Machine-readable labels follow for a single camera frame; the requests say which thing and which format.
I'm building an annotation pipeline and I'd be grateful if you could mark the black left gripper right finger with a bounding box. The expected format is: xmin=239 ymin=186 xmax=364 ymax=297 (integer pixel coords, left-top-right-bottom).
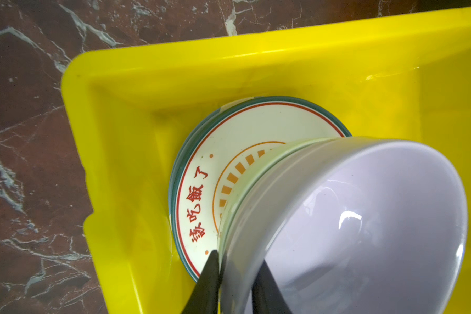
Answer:
xmin=252 ymin=261 xmax=292 ymax=314

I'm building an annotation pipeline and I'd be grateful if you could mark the yellow plastic bin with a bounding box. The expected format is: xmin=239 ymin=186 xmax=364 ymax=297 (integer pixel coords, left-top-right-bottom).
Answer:
xmin=61 ymin=7 xmax=471 ymax=313

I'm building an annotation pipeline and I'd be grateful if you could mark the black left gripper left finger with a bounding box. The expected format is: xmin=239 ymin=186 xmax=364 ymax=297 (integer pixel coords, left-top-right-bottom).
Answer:
xmin=182 ymin=250 xmax=220 ymax=314

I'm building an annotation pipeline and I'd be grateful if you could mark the grey bowl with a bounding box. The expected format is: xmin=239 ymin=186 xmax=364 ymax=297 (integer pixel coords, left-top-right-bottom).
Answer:
xmin=221 ymin=137 xmax=468 ymax=313

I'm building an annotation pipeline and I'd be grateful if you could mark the orange sunburst plate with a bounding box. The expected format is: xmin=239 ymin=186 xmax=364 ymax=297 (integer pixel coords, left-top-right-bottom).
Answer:
xmin=168 ymin=96 xmax=351 ymax=281

